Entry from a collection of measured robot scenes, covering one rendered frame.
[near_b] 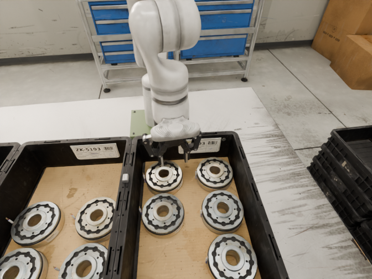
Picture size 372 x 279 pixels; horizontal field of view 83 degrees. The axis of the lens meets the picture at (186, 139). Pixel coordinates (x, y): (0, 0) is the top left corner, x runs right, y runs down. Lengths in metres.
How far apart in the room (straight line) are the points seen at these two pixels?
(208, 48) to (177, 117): 2.09
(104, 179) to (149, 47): 0.44
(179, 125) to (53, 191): 0.44
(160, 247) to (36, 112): 0.96
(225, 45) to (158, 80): 2.16
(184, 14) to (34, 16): 3.18
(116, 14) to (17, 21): 1.58
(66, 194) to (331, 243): 0.77
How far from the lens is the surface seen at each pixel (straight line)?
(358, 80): 3.13
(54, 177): 0.73
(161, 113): 0.40
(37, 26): 3.49
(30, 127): 1.19
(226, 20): 2.42
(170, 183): 0.57
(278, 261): 0.46
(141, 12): 0.33
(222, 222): 0.53
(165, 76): 0.35
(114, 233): 0.46
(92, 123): 1.07
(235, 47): 2.55
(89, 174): 0.69
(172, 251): 0.54
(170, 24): 0.32
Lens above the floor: 1.35
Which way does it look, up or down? 46 degrees down
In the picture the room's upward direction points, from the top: straight up
